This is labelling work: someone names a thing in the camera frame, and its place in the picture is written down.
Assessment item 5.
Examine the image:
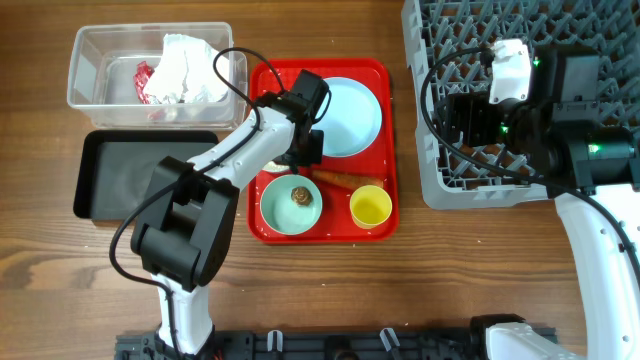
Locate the light blue bowl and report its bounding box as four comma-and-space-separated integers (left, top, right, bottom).
262, 161, 290, 174

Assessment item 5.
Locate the brown food scrap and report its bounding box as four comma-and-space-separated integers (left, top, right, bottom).
291, 186, 313, 206

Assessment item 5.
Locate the orange carrot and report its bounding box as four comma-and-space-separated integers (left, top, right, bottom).
311, 169, 384, 190

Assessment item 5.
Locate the mint green bowl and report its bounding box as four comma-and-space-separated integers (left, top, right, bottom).
259, 174, 323, 236

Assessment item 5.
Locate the yellow plastic cup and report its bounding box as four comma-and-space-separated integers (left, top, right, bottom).
349, 185, 393, 229

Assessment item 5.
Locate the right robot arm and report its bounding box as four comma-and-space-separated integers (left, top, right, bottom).
427, 39, 639, 359

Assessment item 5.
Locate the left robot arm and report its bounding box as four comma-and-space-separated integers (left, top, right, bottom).
125, 90, 331, 359

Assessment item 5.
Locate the grey dishwasher rack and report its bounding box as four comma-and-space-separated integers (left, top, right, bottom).
401, 0, 639, 209

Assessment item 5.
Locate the clear plastic waste bin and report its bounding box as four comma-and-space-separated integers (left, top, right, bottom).
67, 22, 247, 131

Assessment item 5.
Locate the large light blue plate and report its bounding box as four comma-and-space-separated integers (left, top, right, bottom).
312, 77, 382, 158

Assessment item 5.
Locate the red serving tray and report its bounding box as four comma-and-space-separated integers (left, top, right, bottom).
246, 58, 399, 245

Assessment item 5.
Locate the crumpled white paper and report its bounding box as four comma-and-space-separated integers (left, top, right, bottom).
142, 34, 230, 104

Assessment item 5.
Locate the red crumpled wrapper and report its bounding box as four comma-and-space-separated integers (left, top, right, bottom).
133, 61, 154, 104

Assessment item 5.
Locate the black rectangular tray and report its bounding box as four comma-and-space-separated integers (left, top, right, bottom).
73, 130, 218, 221

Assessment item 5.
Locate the right black cable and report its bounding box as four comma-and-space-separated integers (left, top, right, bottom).
419, 46, 640, 291

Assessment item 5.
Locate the black cable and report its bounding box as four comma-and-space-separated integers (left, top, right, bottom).
419, 46, 640, 291
108, 46, 287, 360

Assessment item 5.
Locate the left black cable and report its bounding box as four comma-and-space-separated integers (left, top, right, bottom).
108, 46, 287, 360

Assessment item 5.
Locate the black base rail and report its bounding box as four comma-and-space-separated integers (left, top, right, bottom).
113, 327, 559, 360

